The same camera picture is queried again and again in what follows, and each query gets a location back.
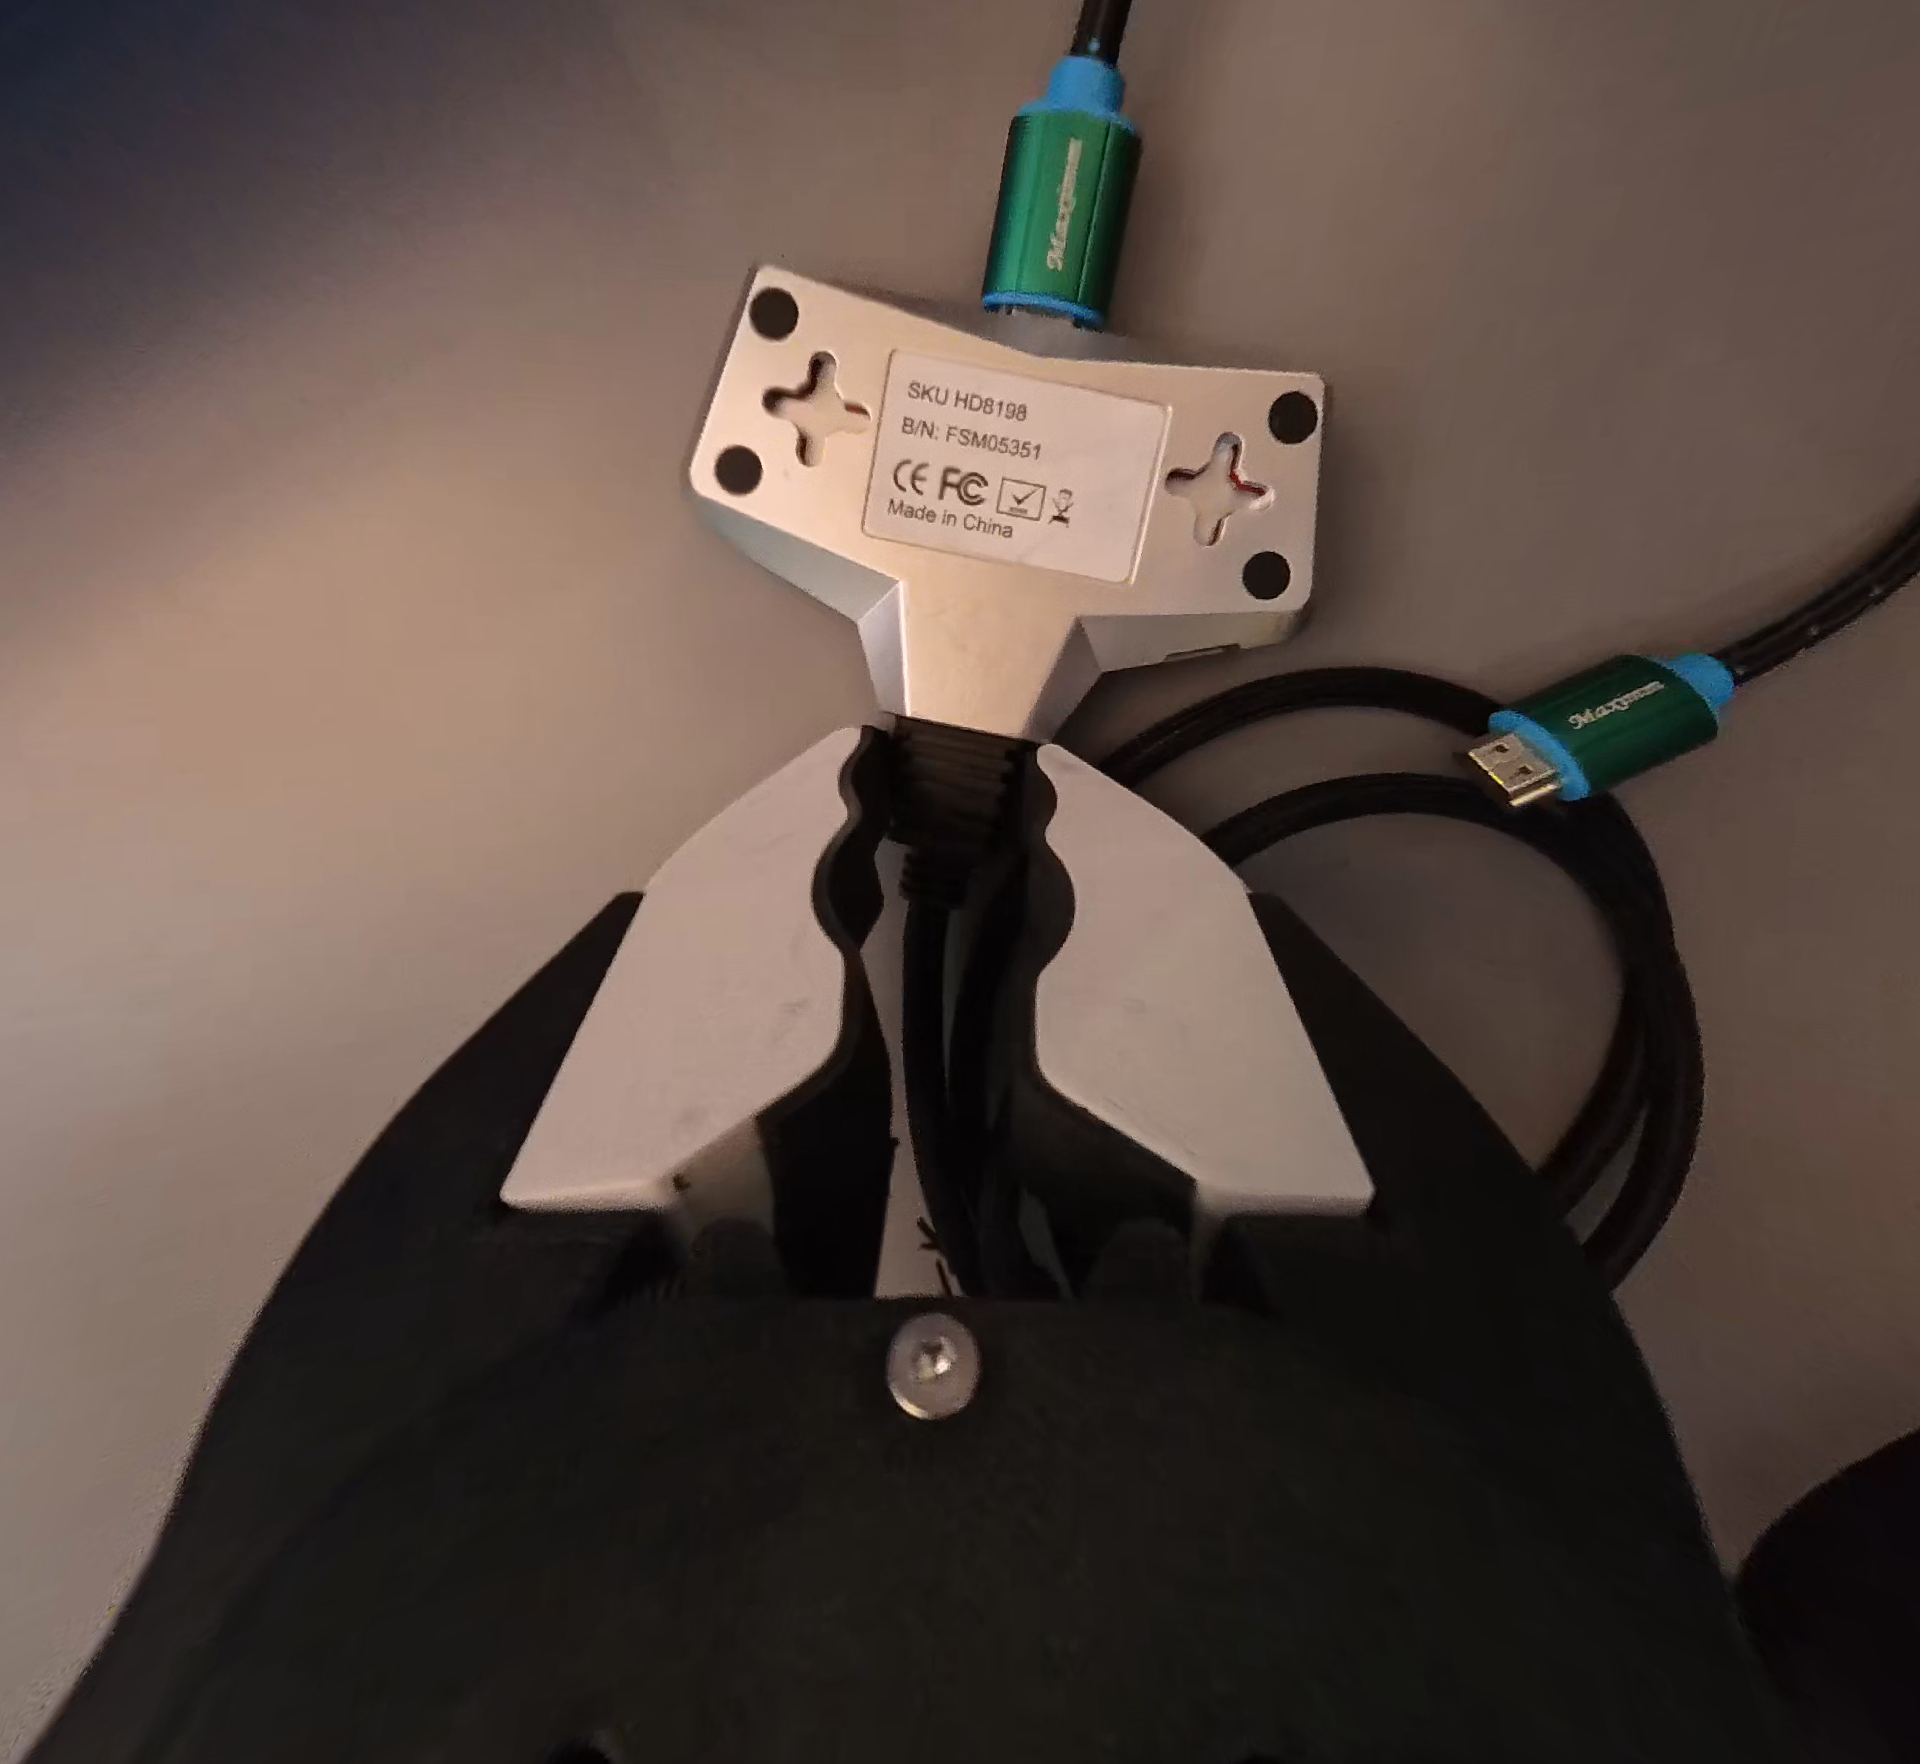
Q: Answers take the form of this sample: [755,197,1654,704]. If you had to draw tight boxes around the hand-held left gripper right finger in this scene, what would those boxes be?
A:
[1028,734,1379,1214]

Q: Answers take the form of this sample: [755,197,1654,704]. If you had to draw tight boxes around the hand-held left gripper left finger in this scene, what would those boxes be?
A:
[500,721,891,1214]

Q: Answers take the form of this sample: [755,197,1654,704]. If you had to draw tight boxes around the thin black hub cable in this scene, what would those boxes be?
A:
[888,670,1704,1296]

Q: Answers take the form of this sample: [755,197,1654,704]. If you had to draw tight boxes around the silver hdmi switch hub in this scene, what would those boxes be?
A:
[681,267,1325,745]

